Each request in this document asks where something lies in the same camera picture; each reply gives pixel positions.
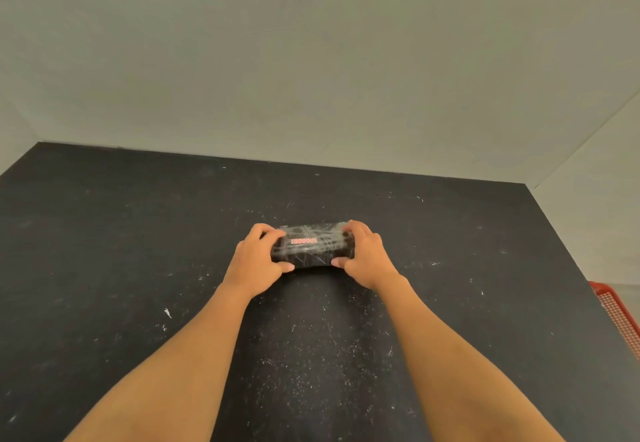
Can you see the person's right forearm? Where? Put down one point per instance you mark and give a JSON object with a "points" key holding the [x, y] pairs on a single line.
{"points": [[452, 361]]}

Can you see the person's left forearm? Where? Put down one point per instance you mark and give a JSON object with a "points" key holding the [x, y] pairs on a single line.
{"points": [[172, 368]]}

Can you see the black plastic-wrapped box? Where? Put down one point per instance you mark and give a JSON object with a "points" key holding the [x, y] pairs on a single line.
{"points": [[312, 247]]}

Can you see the person's left thumb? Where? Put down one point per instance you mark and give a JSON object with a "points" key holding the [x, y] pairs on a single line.
{"points": [[283, 265]]}

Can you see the person's left hand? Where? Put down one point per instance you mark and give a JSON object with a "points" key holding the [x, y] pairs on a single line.
{"points": [[251, 264]]}

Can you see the red plastic basket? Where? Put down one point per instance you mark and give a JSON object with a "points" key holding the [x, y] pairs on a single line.
{"points": [[618, 315]]}

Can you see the person's right thumb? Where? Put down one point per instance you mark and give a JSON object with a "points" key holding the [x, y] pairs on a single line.
{"points": [[342, 262]]}

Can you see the person's right hand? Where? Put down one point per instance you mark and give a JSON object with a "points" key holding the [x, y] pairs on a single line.
{"points": [[369, 261]]}

